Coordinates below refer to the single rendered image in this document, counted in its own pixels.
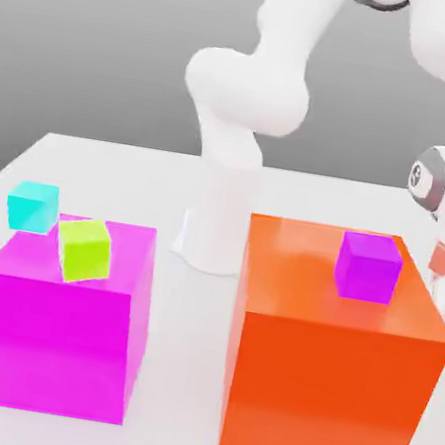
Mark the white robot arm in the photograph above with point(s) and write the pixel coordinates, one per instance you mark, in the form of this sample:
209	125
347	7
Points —
247	89

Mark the small purple cube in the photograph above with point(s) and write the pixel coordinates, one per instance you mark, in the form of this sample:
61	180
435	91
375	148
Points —
367	269

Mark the small lime green cube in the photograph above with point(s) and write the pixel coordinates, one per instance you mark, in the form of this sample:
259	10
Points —
85	252

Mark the small cyan cube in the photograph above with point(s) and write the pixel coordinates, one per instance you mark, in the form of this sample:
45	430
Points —
32	207

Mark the large orange box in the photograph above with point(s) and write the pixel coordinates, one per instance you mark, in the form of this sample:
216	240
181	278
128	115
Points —
326	384

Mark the large magenta box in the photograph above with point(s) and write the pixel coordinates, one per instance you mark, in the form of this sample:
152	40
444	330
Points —
61	343

